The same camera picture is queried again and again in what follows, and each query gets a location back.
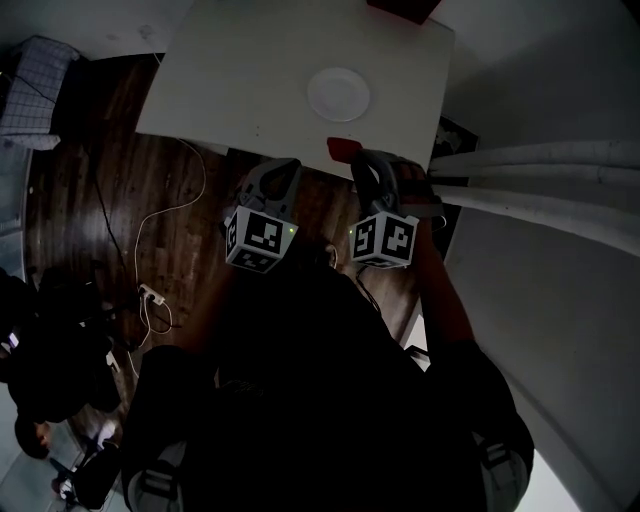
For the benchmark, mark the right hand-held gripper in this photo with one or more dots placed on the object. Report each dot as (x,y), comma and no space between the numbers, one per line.
(395,240)

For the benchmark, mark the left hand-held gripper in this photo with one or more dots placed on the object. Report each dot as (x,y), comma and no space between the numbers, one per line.
(262,237)

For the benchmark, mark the red block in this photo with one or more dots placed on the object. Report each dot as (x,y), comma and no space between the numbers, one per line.
(342,149)

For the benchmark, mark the white round plate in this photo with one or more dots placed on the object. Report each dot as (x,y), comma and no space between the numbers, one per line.
(338,94)

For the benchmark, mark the person's right forearm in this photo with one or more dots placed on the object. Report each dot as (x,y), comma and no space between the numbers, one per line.
(440,290)

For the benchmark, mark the person's left forearm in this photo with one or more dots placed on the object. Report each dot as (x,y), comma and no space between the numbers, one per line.
(230,300)

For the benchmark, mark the white table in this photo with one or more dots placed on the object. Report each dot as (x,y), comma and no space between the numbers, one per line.
(240,75)

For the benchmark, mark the dark red box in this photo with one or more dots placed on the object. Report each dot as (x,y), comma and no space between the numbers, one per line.
(402,7)

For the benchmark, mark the white curtain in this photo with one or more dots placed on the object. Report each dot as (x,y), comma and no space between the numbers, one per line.
(550,210)

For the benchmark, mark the person's black shirt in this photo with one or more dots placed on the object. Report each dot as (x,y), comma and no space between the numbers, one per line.
(325,400)

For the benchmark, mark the checked white cloth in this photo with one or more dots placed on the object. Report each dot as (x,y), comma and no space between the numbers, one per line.
(35,95)

